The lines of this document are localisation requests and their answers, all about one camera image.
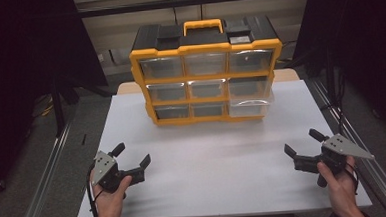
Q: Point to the person's left hand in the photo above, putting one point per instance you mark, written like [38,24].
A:
[109,201]

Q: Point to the yellow and black drawer organizer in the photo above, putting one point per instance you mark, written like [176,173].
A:
[204,48]

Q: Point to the aluminium floor rail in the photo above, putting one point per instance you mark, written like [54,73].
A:
[360,146]
[44,183]

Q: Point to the set of clear plastic drawers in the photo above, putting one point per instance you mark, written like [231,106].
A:
[162,67]

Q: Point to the black curtain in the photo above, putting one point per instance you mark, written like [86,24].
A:
[361,39]
[18,64]

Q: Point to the black horizontal bar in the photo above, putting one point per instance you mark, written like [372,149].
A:
[192,1]

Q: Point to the small black floor object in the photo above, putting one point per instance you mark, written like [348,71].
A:
[83,139]

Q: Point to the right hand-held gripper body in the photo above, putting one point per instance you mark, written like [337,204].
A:
[345,146]

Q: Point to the pulled-out clear plastic drawer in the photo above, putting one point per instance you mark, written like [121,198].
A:
[249,109]

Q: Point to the person's right hand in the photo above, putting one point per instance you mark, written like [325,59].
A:
[339,187]

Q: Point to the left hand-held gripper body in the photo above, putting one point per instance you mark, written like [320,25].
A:
[103,166]

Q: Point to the black metal stand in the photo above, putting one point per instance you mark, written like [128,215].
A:
[59,105]

